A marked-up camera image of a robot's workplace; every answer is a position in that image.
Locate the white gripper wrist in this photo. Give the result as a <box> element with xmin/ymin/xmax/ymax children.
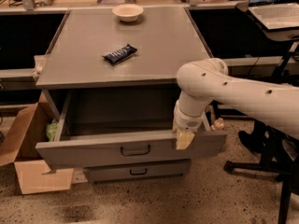
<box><xmin>173</xmin><ymin>100</ymin><xmax>206</xmax><ymax>150</ymax></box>

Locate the grey top drawer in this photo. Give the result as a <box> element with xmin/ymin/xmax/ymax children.
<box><xmin>36</xmin><ymin>85</ymin><xmax>226</xmax><ymax>169</ymax></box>

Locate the grey drawer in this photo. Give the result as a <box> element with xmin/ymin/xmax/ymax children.
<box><xmin>83</xmin><ymin>159</ymin><xmax>191</xmax><ymax>183</ymax></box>
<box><xmin>36</xmin><ymin>85</ymin><xmax>226</xmax><ymax>169</ymax></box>

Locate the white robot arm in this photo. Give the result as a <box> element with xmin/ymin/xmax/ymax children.
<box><xmin>174</xmin><ymin>58</ymin><xmax>299</xmax><ymax>149</ymax></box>

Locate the grey bottom drawer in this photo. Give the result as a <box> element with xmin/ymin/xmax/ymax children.
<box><xmin>83</xmin><ymin>159</ymin><xmax>191</xmax><ymax>183</ymax></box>

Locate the grey drawer cabinet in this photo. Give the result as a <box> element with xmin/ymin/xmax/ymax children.
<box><xmin>36</xmin><ymin>7</ymin><xmax>225</xmax><ymax>182</ymax></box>

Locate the open cardboard box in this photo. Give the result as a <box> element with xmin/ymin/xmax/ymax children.
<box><xmin>0</xmin><ymin>94</ymin><xmax>73</xmax><ymax>194</ymax></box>

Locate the plastic bottle on floor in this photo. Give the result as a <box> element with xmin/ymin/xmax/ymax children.
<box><xmin>210</xmin><ymin>118</ymin><xmax>225</xmax><ymax>131</ymax></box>

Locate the black shoe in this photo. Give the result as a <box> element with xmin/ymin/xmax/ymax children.
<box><xmin>238</xmin><ymin>120</ymin><xmax>267</xmax><ymax>153</ymax></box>

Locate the black office chair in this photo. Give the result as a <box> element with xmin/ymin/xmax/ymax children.
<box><xmin>223</xmin><ymin>124</ymin><xmax>299</xmax><ymax>224</ymax></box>

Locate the blue snack bar wrapper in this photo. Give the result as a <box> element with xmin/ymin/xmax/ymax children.
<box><xmin>103</xmin><ymin>44</ymin><xmax>137</xmax><ymax>65</ymax></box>

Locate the green chip bag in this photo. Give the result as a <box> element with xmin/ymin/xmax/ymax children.
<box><xmin>46</xmin><ymin>119</ymin><xmax>58</xmax><ymax>142</ymax></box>

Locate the white ceramic bowl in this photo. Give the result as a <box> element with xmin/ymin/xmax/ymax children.
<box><xmin>112</xmin><ymin>4</ymin><xmax>144</xmax><ymax>22</ymax></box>

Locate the silver laptop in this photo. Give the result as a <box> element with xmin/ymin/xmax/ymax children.
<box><xmin>249</xmin><ymin>0</ymin><xmax>299</xmax><ymax>30</ymax></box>

